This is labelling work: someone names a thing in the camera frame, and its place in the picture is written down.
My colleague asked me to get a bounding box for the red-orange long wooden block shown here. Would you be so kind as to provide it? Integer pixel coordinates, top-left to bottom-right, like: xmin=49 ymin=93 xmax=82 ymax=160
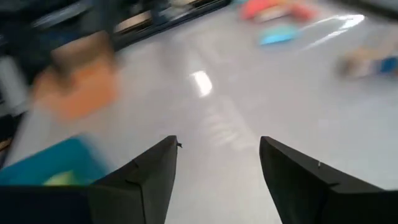
xmin=239 ymin=0 xmax=280 ymax=20

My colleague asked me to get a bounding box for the orange plastic tray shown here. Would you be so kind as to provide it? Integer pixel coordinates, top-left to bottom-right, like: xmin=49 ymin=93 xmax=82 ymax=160
xmin=30 ymin=30 xmax=121 ymax=121

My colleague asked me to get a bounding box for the natural long wooden block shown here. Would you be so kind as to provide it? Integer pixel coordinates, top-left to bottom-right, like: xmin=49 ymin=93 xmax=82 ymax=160
xmin=253 ymin=7 xmax=292 ymax=23

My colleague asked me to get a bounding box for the teal plastic tray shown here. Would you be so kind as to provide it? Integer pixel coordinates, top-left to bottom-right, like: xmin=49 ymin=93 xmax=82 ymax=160
xmin=0 ymin=135 xmax=109 ymax=187

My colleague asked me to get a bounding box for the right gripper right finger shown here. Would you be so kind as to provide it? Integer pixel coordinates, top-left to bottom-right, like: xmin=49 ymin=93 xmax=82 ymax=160
xmin=259 ymin=136 xmax=398 ymax=224

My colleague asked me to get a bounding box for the black metal table frame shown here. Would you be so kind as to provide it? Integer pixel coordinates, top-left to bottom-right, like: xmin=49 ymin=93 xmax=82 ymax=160
xmin=110 ymin=0 xmax=398 ymax=52

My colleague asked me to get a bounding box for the red flat wooden block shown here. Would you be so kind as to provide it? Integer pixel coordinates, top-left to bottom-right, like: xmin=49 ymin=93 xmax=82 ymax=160
xmin=289 ymin=3 xmax=318 ymax=22

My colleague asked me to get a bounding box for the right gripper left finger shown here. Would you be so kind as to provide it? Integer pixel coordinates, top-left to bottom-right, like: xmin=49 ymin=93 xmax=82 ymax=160
xmin=0 ymin=134 xmax=183 ymax=224

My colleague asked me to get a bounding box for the blue wooden block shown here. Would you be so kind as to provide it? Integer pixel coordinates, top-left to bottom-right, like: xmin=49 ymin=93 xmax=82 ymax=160
xmin=374 ymin=55 xmax=398 ymax=75

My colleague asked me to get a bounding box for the teal long wooden block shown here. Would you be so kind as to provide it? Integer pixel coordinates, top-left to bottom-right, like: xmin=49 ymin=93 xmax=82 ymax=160
xmin=258 ymin=25 xmax=302 ymax=46

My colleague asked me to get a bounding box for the natural wooden cube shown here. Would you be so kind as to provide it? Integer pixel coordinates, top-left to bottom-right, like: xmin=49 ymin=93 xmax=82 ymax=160
xmin=337 ymin=46 xmax=379 ymax=78

